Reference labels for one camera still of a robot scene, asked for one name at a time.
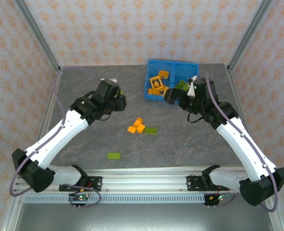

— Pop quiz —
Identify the aluminium frame leg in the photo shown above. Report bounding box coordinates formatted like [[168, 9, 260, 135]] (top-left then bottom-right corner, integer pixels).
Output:
[[0, 192, 25, 231], [268, 199, 284, 231]]

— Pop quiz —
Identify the aluminium frame post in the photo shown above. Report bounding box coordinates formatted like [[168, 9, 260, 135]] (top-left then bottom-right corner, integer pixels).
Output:
[[227, 0, 276, 70], [13, 0, 63, 73]]

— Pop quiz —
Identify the grey slotted cable duct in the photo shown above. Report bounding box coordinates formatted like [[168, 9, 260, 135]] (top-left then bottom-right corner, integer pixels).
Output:
[[23, 194, 206, 204]]

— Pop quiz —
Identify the purple cable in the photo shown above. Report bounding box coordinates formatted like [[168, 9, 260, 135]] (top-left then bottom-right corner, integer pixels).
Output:
[[9, 67, 109, 207], [203, 71, 279, 212]]

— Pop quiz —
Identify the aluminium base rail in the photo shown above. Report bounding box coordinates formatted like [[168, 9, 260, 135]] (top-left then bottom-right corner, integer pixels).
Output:
[[13, 168, 243, 193]]

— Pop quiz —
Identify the blue plastic bin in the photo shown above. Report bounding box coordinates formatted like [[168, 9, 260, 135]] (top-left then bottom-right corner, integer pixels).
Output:
[[144, 59, 175, 103], [172, 61, 200, 97]]

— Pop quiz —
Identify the aluminium side rail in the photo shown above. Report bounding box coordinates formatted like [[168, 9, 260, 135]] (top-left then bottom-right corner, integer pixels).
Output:
[[25, 67, 64, 174], [224, 64, 255, 167]]

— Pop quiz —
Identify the metal lower panel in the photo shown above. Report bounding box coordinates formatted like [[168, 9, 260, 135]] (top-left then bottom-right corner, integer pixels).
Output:
[[12, 203, 276, 231]]

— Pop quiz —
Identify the controller board with LEDs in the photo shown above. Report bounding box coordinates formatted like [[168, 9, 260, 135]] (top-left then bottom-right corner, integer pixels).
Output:
[[209, 192, 231, 203], [68, 193, 91, 204]]

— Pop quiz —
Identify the orange lego window frame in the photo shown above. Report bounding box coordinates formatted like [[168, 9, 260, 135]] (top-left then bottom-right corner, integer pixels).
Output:
[[148, 75, 166, 91]]

